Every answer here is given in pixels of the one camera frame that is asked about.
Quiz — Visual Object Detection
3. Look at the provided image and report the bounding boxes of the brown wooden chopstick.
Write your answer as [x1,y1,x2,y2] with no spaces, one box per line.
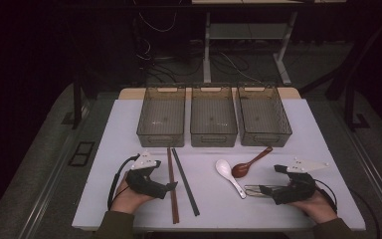
[168,147,180,224]
[166,147,177,225]

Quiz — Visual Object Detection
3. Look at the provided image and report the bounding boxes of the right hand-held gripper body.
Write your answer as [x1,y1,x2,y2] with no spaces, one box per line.
[272,157,329,206]

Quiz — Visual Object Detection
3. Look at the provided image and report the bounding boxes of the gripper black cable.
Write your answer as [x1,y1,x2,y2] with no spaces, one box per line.
[106,153,140,211]
[313,178,381,239]

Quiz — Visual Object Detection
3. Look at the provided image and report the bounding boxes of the white table cover board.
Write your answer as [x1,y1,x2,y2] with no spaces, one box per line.
[72,98,367,232]

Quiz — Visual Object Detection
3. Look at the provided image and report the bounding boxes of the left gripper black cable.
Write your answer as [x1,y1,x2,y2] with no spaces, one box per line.
[106,153,140,211]

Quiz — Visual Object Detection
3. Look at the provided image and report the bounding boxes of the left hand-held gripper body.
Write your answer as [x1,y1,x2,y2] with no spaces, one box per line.
[124,150,169,200]

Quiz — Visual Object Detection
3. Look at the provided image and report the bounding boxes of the metal floor rail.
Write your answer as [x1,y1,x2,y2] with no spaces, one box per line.
[329,106,382,230]
[16,106,93,239]

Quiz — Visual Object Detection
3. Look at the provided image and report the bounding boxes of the black floor cables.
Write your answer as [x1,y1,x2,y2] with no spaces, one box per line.
[132,0,204,85]

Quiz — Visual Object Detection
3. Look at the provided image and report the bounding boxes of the person's right hand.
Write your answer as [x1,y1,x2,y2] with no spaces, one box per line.
[287,190,338,225]

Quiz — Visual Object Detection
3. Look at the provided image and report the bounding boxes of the clear brown storage bin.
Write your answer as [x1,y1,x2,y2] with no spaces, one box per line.
[190,87,239,148]
[136,87,187,148]
[237,87,293,147]

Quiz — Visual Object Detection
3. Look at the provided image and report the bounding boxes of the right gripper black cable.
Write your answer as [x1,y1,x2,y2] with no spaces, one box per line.
[313,178,381,239]

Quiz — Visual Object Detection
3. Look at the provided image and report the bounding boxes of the person's left hand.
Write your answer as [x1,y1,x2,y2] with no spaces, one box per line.
[110,172,156,215]

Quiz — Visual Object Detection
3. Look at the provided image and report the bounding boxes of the black metal stand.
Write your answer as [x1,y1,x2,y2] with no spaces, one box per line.
[71,76,85,130]
[343,84,371,132]

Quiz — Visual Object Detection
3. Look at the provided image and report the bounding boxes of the white metal desk frame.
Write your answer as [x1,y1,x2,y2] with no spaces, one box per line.
[192,0,346,87]

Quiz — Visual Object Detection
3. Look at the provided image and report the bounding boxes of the reddish brown spoon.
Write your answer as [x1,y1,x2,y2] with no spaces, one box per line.
[231,145,274,179]

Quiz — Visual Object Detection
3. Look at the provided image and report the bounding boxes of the white ceramic spoon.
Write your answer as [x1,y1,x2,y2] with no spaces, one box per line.
[215,158,248,200]

